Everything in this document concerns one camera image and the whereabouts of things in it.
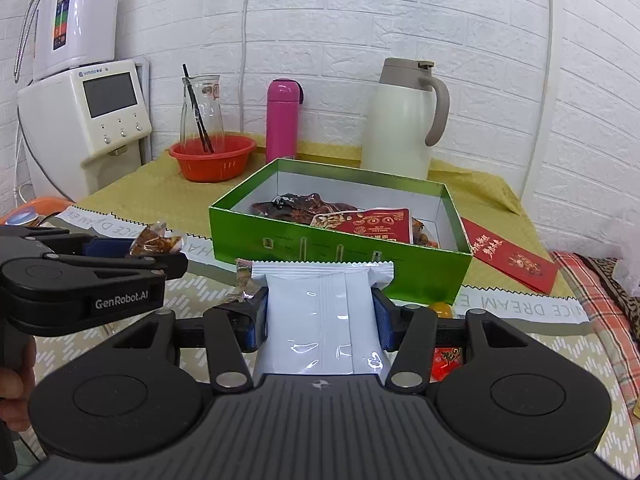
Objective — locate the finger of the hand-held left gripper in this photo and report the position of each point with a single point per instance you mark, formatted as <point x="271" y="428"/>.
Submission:
<point x="107" y="249"/>
<point x="160" y="266"/>

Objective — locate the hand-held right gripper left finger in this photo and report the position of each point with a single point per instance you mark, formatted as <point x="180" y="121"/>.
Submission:
<point x="257" y="320"/>

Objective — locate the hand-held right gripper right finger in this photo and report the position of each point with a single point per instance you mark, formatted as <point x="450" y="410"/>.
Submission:
<point x="382" y="320"/>

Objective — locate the small brown snack packet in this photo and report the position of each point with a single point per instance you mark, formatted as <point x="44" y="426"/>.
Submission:
<point x="155" y="244"/>

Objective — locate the white biscuit snack packet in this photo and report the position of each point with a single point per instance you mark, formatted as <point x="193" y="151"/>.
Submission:
<point x="320" y="320"/>

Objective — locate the green cardboard box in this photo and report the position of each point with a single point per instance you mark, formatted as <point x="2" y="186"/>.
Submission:
<point x="230" y="230"/>

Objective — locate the dark red meat packet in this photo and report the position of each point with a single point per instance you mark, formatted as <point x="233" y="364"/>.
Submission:
<point x="300" y="205"/>

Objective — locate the person's left hand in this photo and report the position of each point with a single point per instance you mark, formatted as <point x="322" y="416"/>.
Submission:
<point x="20" y="395"/>

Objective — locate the brown snack in clear wrapper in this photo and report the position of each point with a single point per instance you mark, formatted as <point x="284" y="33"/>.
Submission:
<point x="242" y="280"/>
<point x="425" y="235"/>

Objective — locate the yellow jelly cup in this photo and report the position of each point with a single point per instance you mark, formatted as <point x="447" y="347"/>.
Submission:
<point x="441" y="309"/>

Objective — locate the orange plastic basin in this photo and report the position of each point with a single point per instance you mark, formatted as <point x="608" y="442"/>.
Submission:
<point x="50" y="205"/>

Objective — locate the small red snack packet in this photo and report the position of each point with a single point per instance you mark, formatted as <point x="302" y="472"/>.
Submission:
<point x="447" y="360"/>

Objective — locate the yellow tablecloth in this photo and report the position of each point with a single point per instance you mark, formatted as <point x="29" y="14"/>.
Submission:
<point x="150" y="185"/>

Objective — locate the blue rimmed small bowl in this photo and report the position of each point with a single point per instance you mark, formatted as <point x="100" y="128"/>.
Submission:
<point x="22" y="219"/>

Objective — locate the red plastic basin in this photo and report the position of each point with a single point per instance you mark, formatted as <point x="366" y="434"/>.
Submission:
<point x="210" y="167"/>

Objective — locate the white water dispenser with screen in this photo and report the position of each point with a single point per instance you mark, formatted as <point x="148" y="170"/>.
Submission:
<point x="55" y="135"/>

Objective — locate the black chopstick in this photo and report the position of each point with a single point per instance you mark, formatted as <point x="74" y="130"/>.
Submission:
<point x="197" y="110"/>
<point x="204" y="132"/>

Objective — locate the red envelope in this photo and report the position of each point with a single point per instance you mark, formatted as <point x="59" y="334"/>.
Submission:
<point x="510" y="255"/>

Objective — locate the glass carafe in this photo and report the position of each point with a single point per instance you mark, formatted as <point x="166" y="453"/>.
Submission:
<point x="210" y="105"/>

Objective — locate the pink thermos bottle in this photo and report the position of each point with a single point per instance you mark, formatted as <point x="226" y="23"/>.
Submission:
<point x="281" y="120"/>

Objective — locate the grey zigzag tablecloth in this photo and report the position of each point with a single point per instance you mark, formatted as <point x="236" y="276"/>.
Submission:
<point x="570" y="355"/>

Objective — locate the cream thermos jug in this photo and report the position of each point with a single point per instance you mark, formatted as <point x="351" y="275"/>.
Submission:
<point x="395" y="125"/>

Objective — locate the plaid blanket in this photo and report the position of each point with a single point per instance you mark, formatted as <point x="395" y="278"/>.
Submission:
<point x="600" y="285"/>

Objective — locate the white water ionizer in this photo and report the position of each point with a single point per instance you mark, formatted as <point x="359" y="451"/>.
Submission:
<point x="95" y="25"/>

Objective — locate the white wall pipe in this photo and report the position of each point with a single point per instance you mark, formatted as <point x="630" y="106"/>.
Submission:
<point x="546" y="85"/>

